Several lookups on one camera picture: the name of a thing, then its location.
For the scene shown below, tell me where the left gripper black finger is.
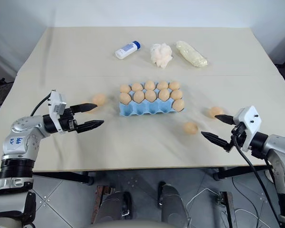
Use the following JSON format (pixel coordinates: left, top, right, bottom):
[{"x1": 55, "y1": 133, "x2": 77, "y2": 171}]
[
  {"x1": 70, "y1": 103, "x2": 97, "y2": 114},
  {"x1": 76, "y1": 120, "x2": 105, "y2": 134}
]

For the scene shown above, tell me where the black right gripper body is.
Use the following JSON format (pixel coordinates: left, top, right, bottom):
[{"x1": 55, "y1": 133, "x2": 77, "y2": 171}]
[{"x1": 225, "y1": 123, "x2": 249, "y2": 153}]

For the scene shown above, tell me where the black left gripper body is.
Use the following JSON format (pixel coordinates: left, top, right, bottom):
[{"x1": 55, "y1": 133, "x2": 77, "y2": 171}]
[{"x1": 59, "y1": 106, "x2": 79, "y2": 134}]

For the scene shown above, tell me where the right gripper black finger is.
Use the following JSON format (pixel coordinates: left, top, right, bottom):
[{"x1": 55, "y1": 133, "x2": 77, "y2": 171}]
[
  {"x1": 214, "y1": 114, "x2": 236, "y2": 125},
  {"x1": 200, "y1": 131, "x2": 230, "y2": 151}
]

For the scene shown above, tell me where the blue egg tray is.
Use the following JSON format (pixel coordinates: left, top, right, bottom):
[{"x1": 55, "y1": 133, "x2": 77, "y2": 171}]
[{"x1": 118, "y1": 82, "x2": 186, "y2": 117}]

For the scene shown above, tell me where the white bottle with blue cap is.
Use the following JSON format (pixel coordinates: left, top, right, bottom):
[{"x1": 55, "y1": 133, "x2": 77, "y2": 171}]
[{"x1": 115, "y1": 40, "x2": 142, "y2": 60}]

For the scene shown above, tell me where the rusty metal stand leg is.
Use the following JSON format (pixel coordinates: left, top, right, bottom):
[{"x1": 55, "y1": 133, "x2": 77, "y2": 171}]
[
  {"x1": 218, "y1": 191, "x2": 236, "y2": 228},
  {"x1": 91, "y1": 185, "x2": 110, "y2": 224}
]

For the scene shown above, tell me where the cream wrapped food package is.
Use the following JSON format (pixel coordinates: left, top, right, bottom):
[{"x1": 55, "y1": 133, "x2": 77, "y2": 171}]
[{"x1": 176, "y1": 40, "x2": 209, "y2": 68}]

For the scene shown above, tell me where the dark rounded robot leg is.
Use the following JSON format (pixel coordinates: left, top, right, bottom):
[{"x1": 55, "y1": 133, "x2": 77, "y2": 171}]
[
  {"x1": 157, "y1": 181, "x2": 190, "y2": 228},
  {"x1": 99, "y1": 191, "x2": 132, "y2": 224}
]

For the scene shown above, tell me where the crumpled white plastic wrap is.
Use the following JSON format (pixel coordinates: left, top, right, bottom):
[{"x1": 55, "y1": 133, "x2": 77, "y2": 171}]
[{"x1": 150, "y1": 43, "x2": 173, "y2": 68}]

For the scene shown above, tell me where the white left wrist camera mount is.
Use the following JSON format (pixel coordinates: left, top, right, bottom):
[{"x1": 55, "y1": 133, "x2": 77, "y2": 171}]
[{"x1": 48, "y1": 90, "x2": 67, "y2": 133}]

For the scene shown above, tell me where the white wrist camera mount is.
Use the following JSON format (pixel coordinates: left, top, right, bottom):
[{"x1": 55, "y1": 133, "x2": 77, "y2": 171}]
[
  {"x1": 232, "y1": 105, "x2": 262, "y2": 152},
  {"x1": 48, "y1": 90, "x2": 67, "y2": 133}
]

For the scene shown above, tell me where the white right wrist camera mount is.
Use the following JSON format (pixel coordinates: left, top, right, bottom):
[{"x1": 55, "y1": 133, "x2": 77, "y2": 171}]
[{"x1": 232, "y1": 105, "x2": 262, "y2": 152}]

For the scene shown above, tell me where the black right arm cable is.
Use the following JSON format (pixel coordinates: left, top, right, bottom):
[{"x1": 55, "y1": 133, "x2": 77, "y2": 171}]
[{"x1": 232, "y1": 128, "x2": 282, "y2": 228}]

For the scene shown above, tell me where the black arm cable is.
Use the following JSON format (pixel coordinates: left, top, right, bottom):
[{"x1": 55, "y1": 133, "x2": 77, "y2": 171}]
[
  {"x1": 232, "y1": 128, "x2": 282, "y2": 228},
  {"x1": 29, "y1": 94, "x2": 52, "y2": 117}
]

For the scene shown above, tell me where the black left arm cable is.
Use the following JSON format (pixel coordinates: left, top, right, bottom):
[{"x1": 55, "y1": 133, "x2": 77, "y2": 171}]
[{"x1": 29, "y1": 94, "x2": 52, "y2": 117}]

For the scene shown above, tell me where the black table frame bar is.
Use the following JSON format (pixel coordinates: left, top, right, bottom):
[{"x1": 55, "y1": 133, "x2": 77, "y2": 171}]
[
  {"x1": 32, "y1": 171, "x2": 95, "y2": 185},
  {"x1": 213, "y1": 165, "x2": 274, "y2": 181}
]

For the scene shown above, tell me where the white floor cable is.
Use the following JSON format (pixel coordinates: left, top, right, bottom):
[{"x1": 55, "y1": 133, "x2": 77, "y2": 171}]
[{"x1": 187, "y1": 177, "x2": 280, "y2": 228}]

